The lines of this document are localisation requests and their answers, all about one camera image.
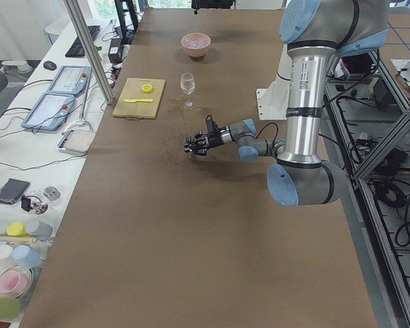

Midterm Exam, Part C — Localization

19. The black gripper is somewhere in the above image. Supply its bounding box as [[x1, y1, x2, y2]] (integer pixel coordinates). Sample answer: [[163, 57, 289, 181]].
[[185, 128, 224, 156]]

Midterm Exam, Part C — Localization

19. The steel cocktail jigger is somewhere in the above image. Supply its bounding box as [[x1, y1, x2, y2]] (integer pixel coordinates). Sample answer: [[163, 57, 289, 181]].
[[184, 144, 197, 161]]

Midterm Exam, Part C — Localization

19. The clear wine glass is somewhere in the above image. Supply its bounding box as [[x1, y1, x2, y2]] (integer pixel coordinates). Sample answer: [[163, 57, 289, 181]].
[[180, 72, 195, 109]]

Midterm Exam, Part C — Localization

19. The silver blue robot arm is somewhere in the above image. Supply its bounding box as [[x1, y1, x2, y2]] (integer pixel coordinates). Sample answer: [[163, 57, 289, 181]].
[[184, 1, 390, 206]]

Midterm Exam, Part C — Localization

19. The pink bowl of ice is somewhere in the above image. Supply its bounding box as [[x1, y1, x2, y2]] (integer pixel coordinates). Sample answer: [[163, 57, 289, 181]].
[[180, 33, 211, 58]]

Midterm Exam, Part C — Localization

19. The yellow plastic knife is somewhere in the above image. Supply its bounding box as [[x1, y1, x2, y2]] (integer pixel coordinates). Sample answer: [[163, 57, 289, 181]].
[[123, 98, 154, 103]]

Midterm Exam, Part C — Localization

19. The bamboo cutting board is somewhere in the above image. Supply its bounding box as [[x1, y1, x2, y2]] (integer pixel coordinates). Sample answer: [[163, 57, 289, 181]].
[[112, 78, 165, 120]]

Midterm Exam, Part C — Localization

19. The metal tray with white cloth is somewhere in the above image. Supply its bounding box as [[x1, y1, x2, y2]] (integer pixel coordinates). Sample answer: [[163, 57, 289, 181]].
[[57, 129, 96, 156]]

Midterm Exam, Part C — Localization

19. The upper blue teach pendant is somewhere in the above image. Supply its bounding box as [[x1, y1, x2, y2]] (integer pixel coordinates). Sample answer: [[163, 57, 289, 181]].
[[48, 66, 91, 96]]

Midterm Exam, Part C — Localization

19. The blue teach pendant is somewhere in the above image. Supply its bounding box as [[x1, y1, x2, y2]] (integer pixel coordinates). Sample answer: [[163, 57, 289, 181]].
[[48, 66, 91, 96], [21, 92, 75, 132]]

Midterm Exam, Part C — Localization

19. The lower blue teach pendant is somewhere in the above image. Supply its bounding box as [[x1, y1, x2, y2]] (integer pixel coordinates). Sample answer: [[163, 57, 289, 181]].
[[21, 92, 75, 132]]

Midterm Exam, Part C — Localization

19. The black keyboard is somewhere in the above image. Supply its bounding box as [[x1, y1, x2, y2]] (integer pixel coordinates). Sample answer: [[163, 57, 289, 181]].
[[64, 25, 102, 58]]

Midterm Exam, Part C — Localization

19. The black computer mouse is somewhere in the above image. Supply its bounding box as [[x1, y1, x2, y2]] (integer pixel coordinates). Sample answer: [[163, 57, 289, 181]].
[[43, 61, 57, 71]]

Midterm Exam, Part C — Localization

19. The dark grey folded cloth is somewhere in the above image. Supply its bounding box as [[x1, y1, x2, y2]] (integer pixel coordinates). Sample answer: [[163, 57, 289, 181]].
[[0, 178, 30, 204]]

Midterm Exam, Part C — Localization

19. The rack of pastel cups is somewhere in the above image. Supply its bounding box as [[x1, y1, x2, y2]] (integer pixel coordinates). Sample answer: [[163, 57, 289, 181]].
[[0, 219, 54, 269]]

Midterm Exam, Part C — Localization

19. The pink cup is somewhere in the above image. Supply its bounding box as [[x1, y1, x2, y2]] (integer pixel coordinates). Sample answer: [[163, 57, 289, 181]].
[[0, 267, 32, 298]]

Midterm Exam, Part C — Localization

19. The green cup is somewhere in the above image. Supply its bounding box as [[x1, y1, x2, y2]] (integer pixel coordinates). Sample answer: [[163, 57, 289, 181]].
[[0, 297, 21, 322]]

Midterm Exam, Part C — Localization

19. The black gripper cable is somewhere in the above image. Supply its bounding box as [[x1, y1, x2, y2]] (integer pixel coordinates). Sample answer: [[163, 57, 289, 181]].
[[252, 122, 279, 144]]

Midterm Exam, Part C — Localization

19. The aluminium frame post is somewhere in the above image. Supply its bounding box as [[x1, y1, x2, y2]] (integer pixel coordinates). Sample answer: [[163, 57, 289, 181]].
[[64, 0, 114, 105]]

